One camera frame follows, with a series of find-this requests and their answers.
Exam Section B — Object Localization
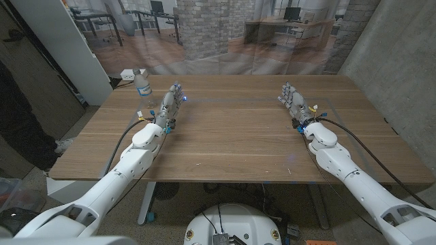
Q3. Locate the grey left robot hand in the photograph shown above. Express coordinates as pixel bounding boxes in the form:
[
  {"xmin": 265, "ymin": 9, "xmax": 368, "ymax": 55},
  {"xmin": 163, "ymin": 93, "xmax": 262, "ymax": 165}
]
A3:
[{"xmin": 153, "ymin": 83, "xmax": 187, "ymax": 134}]

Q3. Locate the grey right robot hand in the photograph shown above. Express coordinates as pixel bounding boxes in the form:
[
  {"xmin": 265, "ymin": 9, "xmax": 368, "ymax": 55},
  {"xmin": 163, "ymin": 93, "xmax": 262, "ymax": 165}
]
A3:
[{"xmin": 277, "ymin": 81, "xmax": 316, "ymax": 130}]

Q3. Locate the clear plastic water bottle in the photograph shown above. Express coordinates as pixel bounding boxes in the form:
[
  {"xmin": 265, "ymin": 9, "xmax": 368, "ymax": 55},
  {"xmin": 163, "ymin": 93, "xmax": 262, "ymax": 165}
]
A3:
[{"xmin": 132, "ymin": 67, "xmax": 157, "ymax": 109}]

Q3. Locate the white power strip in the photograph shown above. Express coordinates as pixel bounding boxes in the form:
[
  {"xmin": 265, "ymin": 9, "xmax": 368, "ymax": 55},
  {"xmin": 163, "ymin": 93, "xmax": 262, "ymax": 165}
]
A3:
[{"xmin": 120, "ymin": 69, "xmax": 149, "ymax": 82}]

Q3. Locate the printed office backdrop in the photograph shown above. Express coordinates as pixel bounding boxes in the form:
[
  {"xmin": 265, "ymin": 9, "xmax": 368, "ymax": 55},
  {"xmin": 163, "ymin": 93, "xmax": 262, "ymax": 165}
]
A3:
[{"xmin": 64, "ymin": 0, "xmax": 381, "ymax": 76}]

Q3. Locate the black round fan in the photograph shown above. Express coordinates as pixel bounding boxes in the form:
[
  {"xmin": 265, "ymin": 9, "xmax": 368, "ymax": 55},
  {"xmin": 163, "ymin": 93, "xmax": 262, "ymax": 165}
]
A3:
[{"xmin": 153, "ymin": 182, "xmax": 181, "ymax": 201}]

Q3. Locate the white leaning panel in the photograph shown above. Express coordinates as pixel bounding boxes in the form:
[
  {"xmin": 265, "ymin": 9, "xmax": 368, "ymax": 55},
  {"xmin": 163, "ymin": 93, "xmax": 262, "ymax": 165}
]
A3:
[{"xmin": 10, "ymin": 0, "xmax": 114, "ymax": 107}]

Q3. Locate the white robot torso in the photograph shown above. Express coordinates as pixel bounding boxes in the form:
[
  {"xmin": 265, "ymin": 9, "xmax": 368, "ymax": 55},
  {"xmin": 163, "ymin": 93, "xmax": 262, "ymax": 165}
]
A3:
[{"xmin": 183, "ymin": 203, "xmax": 283, "ymax": 245}]

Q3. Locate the person in dark clothes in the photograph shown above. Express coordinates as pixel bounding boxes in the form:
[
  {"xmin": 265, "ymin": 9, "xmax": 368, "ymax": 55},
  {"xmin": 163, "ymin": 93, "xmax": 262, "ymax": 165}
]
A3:
[{"xmin": 0, "ymin": 61, "xmax": 74, "ymax": 172}]

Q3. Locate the clear plastic storage bin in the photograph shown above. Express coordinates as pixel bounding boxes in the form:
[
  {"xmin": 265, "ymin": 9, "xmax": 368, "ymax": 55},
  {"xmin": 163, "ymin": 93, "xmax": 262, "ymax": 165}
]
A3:
[{"xmin": 0, "ymin": 177, "xmax": 46, "ymax": 214}]

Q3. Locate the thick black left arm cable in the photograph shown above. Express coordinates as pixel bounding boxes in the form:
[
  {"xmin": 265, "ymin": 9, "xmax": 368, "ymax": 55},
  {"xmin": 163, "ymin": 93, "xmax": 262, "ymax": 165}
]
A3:
[{"xmin": 104, "ymin": 117, "xmax": 156, "ymax": 176}]

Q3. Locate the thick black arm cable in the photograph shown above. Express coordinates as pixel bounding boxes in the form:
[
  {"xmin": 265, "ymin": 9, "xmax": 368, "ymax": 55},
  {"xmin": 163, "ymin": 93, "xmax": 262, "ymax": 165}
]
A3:
[
  {"xmin": 315, "ymin": 117, "xmax": 434, "ymax": 210},
  {"xmin": 104, "ymin": 117, "xmax": 156, "ymax": 176}
]

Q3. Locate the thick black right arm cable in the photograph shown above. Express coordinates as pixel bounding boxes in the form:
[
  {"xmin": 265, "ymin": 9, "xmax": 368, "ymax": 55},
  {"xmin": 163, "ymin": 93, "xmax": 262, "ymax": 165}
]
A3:
[{"xmin": 315, "ymin": 117, "xmax": 434, "ymax": 210}]

